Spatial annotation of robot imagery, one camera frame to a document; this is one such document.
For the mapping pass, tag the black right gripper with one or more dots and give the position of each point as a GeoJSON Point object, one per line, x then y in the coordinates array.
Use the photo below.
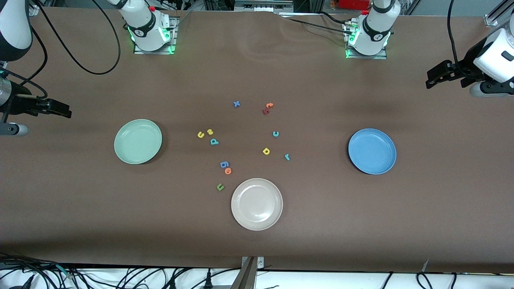
{"type": "Point", "coordinates": [21, 103]}

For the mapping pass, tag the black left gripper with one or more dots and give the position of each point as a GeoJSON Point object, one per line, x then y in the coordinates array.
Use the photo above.
{"type": "Point", "coordinates": [465, 68]}

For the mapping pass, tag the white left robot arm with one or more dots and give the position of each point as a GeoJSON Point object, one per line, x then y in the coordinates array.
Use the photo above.
{"type": "Point", "coordinates": [371, 28]}

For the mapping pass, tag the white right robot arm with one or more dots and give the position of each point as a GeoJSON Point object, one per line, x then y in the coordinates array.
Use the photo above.
{"type": "Point", "coordinates": [144, 24]}

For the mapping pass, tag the green plate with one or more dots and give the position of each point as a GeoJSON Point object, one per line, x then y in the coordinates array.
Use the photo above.
{"type": "Point", "coordinates": [137, 141]}

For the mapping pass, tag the blue plate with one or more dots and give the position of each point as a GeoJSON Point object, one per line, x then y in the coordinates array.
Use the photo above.
{"type": "Point", "coordinates": [372, 151]}

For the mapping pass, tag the red box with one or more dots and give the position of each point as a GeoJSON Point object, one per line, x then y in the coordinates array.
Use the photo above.
{"type": "Point", "coordinates": [353, 4]}

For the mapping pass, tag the grey metal equipment rack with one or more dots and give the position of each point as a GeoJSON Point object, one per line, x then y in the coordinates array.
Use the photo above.
{"type": "Point", "coordinates": [261, 5]}

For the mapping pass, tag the white paper tag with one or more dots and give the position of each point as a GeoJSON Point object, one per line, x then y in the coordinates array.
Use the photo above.
{"type": "Point", "coordinates": [425, 265]}

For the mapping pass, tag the black power plug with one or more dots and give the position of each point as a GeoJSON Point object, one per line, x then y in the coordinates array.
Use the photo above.
{"type": "Point", "coordinates": [172, 284]}
{"type": "Point", "coordinates": [208, 283]}

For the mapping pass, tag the beige plate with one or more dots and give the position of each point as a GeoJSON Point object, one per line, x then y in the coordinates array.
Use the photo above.
{"type": "Point", "coordinates": [257, 204]}

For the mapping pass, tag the brown table cover mat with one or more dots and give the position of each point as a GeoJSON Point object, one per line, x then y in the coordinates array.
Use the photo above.
{"type": "Point", "coordinates": [257, 249]}

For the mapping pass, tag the aluminium profile bar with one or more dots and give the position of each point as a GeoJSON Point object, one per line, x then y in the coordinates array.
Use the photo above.
{"type": "Point", "coordinates": [245, 277]}

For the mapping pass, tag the aluminium corner frame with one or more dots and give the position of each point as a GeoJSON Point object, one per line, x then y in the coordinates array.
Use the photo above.
{"type": "Point", "coordinates": [493, 21]}
{"type": "Point", "coordinates": [35, 10]}

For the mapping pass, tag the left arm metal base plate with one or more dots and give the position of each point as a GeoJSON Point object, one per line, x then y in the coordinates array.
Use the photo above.
{"type": "Point", "coordinates": [367, 57]}

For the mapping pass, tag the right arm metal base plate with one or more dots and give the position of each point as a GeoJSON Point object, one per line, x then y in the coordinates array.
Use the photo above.
{"type": "Point", "coordinates": [154, 52]}

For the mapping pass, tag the silver metal bracket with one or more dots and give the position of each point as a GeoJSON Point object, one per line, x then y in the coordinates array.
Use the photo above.
{"type": "Point", "coordinates": [260, 263]}

